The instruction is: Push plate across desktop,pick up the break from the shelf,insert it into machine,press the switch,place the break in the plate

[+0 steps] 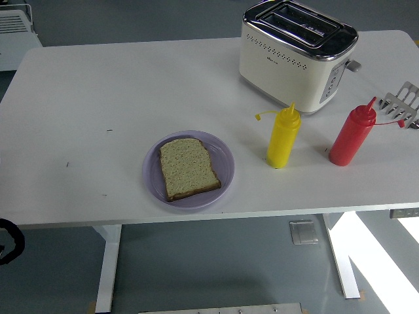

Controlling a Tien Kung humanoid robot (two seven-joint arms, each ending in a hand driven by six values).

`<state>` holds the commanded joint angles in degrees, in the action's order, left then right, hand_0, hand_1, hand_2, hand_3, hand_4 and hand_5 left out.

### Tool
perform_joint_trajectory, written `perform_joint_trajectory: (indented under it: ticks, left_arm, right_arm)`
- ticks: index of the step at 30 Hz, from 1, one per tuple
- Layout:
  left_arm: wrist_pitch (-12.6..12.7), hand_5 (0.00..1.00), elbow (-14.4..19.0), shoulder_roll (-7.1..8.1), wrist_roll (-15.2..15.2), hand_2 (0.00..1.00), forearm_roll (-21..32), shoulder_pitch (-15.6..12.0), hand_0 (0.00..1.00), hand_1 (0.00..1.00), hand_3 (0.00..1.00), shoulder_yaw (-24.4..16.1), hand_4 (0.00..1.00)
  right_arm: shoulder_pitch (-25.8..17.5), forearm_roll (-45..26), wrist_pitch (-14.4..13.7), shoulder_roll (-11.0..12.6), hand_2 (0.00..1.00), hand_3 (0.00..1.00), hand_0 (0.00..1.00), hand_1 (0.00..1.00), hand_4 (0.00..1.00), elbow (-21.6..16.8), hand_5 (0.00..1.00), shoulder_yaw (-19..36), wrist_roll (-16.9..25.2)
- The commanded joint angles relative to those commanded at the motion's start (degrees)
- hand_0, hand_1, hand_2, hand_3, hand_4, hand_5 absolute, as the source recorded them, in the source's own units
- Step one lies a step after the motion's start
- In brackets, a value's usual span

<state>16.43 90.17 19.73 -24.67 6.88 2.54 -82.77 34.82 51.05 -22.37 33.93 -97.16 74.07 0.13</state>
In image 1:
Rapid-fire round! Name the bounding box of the purple round plate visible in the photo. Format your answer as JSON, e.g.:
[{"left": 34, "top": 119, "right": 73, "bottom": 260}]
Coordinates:
[{"left": 141, "top": 130, "right": 236, "bottom": 210}]

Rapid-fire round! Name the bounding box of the brown-crusted bread slice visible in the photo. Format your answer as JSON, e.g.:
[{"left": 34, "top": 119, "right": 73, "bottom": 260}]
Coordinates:
[{"left": 159, "top": 138, "right": 223, "bottom": 202}]

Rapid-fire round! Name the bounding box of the cream and chrome toaster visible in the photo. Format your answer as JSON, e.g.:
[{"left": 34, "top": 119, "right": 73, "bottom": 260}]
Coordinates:
[{"left": 238, "top": 0, "right": 363, "bottom": 116}]

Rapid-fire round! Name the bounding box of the silver floor plate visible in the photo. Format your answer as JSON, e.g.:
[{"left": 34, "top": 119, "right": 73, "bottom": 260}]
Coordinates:
[{"left": 289, "top": 219, "right": 319, "bottom": 245}]

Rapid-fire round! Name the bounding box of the yellow squeeze bottle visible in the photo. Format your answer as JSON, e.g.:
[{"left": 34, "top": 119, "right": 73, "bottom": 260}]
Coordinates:
[{"left": 254, "top": 102, "right": 301, "bottom": 169}]

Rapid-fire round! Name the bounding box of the red squeeze bottle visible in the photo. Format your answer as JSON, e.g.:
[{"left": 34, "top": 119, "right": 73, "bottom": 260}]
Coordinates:
[{"left": 328, "top": 96, "right": 405, "bottom": 167}]

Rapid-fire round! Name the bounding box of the white table leg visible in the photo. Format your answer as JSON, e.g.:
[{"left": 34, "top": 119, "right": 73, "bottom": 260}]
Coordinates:
[
  {"left": 93, "top": 224, "right": 122, "bottom": 313},
  {"left": 319, "top": 213, "right": 363, "bottom": 299}
]

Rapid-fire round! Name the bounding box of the silver metal toast rack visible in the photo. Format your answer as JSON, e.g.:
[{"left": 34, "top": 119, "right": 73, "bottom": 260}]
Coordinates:
[{"left": 378, "top": 81, "right": 419, "bottom": 131}]

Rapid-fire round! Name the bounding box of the grey table control panel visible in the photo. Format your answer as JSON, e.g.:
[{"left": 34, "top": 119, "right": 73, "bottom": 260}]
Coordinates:
[{"left": 389, "top": 208, "right": 419, "bottom": 219}]

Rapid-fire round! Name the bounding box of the white slatted chair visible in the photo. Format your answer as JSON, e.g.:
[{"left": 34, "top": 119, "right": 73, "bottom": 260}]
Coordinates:
[{"left": 0, "top": 3, "right": 43, "bottom": 72}]

